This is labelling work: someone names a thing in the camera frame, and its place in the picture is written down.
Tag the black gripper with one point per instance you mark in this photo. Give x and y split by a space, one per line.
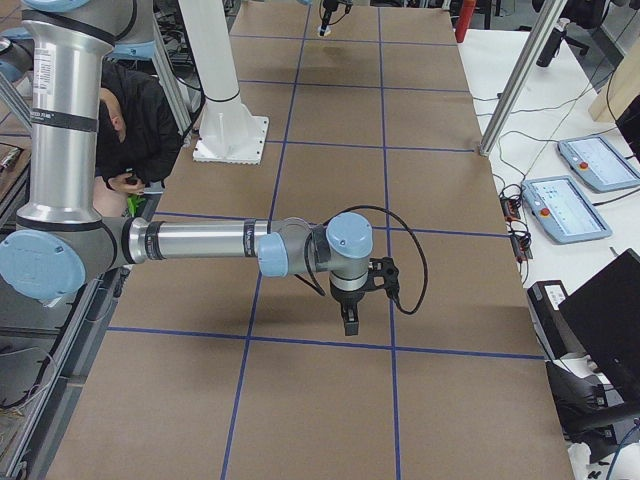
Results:
348 299
326 12

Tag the red cylinder bottle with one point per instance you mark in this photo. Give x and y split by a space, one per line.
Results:
466 13

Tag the black box with label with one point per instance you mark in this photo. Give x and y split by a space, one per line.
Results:
555 335

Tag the black orange usb hub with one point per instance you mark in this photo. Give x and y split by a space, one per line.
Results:
511 208

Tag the person in black jacket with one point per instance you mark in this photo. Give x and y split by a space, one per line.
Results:
138 139

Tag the near blue teach pendant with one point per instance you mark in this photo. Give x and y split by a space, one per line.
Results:
563 210

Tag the blue teach pendant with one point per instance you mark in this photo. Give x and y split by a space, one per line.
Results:
598 163
563 210

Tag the black laptop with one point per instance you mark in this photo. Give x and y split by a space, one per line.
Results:
603 314

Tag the far blue teach pendant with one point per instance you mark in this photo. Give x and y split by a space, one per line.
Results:
598 163

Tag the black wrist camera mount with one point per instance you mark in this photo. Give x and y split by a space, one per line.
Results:
384 275

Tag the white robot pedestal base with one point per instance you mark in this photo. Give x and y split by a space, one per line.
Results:
228 132

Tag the aluminium frame post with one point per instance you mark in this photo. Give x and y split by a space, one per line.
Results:
543 41

